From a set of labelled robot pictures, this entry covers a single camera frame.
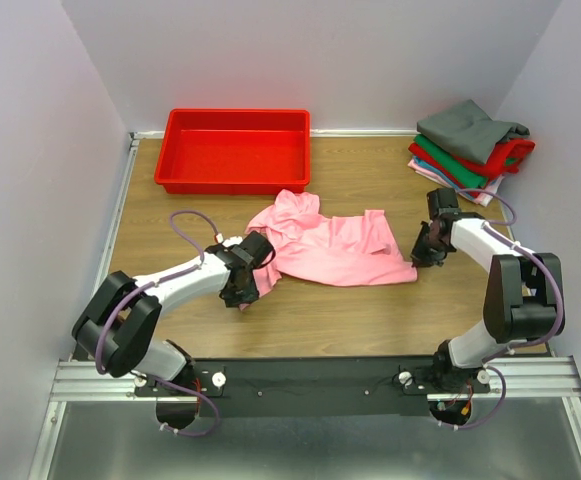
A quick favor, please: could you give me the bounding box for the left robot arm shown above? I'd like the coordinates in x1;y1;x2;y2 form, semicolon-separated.
72;232;276;395

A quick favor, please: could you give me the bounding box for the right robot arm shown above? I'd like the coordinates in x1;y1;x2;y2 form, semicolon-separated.
411;212;565;392

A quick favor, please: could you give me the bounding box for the white folded t shirt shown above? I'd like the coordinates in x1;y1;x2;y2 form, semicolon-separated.
469;176;504;207

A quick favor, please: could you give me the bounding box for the blue folded t shirt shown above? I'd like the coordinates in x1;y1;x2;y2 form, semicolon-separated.
408;156;463;190

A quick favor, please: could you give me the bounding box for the green folded t shirt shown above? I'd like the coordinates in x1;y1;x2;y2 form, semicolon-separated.
408;135;519;188

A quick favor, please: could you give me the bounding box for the light pink folded t shirt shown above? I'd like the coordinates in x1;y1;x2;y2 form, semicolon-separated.
407;157;492;207

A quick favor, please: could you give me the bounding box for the red plastic tray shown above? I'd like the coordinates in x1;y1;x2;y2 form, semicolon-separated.
154;108;311;195

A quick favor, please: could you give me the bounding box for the red folded t shirt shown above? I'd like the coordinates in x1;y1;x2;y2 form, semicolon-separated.
429;139;536;189

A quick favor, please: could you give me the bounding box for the grey folded t shirt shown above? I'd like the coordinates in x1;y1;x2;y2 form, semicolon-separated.
416;100;530;165

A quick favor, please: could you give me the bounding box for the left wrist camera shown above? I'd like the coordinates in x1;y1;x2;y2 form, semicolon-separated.
216;236;243;251

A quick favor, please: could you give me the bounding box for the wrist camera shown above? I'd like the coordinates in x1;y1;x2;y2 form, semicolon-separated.
426;187;461;220
216;236;243;251

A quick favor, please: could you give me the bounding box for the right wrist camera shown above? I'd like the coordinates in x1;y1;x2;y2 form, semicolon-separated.
426;187;461;220

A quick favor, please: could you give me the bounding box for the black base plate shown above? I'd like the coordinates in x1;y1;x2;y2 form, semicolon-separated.
134;355;491;420

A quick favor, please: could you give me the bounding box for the aluminium frame rail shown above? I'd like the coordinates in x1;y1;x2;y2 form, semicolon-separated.
51;355;581;402

